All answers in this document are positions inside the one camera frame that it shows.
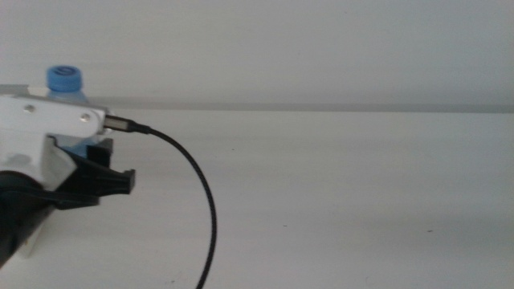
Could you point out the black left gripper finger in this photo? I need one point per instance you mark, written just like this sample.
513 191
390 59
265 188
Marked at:
100 152

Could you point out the clear water bottle blue cap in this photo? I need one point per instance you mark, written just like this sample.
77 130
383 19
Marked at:
64 78

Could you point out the white perforated plastic basket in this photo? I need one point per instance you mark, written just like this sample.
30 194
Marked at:
34 241

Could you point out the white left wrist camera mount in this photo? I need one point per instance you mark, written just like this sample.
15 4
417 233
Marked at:
36 128

